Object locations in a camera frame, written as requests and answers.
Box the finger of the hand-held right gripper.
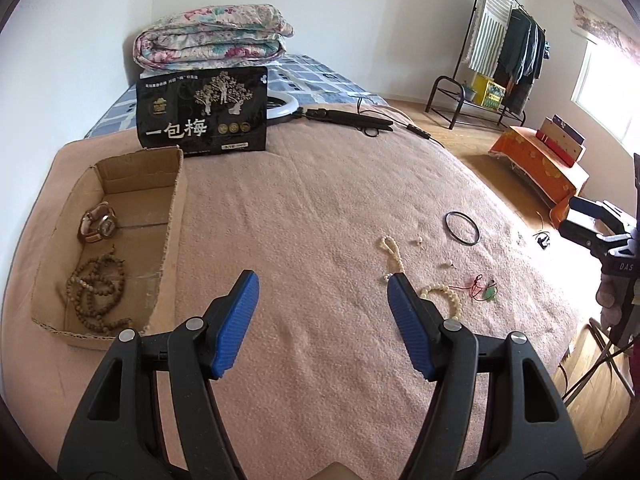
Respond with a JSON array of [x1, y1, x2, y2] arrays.
[[558, 220, 633, 261], [569, 197, 633, 234]]

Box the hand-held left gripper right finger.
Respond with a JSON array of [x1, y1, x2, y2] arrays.
[[387, 272, 587, 480]]

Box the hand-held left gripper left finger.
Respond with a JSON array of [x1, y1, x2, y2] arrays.
[[57, 269, 261, 480]]

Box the large cream bead bracelet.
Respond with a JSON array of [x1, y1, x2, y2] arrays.
[[419, 282, 463, 321]]

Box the small white bead bracelet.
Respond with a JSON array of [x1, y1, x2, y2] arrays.
[[378, 236, 401, 283]]

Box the red string green pendant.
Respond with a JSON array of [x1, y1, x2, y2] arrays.
[[467, 274, 500, 303]]

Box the thin black bangle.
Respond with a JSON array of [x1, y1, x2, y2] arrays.
[[446, 211, 481, 247]]

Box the brown cardboard box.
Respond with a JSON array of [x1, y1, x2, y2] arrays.
[[31, 145, 188, 351]]

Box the person's right hand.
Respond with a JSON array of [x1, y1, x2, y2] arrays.
[[596, 274, 627, 330]]

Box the red flat box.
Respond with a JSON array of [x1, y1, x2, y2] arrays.
[[535, 130, 576, 168]]

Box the orange cloth covered table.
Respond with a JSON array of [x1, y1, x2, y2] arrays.
[[489, 125, 591, 228]]

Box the metal folding stand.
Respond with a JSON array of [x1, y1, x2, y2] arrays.
[[562, 317, 638, 403]]

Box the window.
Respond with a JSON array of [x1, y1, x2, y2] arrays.
[[572, 37, 640, 153]]

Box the yellow crate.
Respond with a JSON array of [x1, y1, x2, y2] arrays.
[[470, 74, 506, 109]]

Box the dark hanging clothes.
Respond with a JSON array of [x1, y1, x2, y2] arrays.
[[495, 5, 551, 116]]

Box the floral curtain valance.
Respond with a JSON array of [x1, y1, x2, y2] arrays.
[[572, 1, 640, 66]]

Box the black metal clothes rack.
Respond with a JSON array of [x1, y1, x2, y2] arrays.
[[426, 0, 548, 131]]

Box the striped hanging towel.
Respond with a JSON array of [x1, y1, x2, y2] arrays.
[[467, 0, 513, 78]]

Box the black snack bag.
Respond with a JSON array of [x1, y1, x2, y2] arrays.
[[136, 65, 269, 156]]

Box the blue checked mattress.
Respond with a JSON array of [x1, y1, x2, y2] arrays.
[[82, 53, 388, 140]]

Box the folded floral quilt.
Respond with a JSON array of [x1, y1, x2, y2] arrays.
[[132, 4, 296, 72]]

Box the brown wooden bead necklace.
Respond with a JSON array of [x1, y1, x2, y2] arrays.
[[66, 245, 133, 333]]

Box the brown strap wristwatch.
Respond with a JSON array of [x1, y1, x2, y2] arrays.
[[77, 201, 120, 243]]

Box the black cable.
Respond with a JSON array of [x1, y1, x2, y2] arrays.
[[356, 94, 446, 148]]

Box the white ring light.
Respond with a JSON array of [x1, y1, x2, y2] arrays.
[[267, 91, 301, 122]]

